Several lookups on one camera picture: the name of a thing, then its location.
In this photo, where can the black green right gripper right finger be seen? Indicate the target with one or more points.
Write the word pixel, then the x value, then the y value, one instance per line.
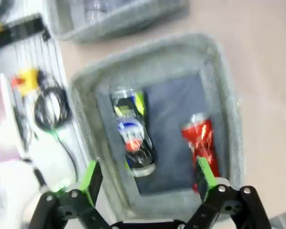
pixel 206 174

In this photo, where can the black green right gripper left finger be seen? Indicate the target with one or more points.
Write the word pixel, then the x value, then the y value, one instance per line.
pixel 90 183

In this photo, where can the red foil snack bag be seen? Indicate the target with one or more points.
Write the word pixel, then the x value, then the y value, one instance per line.
pixel 201 140

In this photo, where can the black blue yellow can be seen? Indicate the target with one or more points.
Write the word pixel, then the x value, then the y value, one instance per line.
pixel 133 133

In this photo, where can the large grey felt basket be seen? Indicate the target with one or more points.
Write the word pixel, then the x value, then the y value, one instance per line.
pixel 102 71

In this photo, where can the small grey felt basket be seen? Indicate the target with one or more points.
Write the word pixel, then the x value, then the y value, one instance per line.
pixel 124 21

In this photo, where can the yellow and red connector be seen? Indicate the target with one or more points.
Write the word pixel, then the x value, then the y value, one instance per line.
pixel 29 78

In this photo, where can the clear plastic bottle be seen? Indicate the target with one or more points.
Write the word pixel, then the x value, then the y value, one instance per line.
pixel 96 9

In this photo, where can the aluminium slotted base plate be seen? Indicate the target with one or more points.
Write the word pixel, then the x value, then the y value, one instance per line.
pixel 57 71

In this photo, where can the black bracket block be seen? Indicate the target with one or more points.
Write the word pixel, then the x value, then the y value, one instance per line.
pixel 21 32

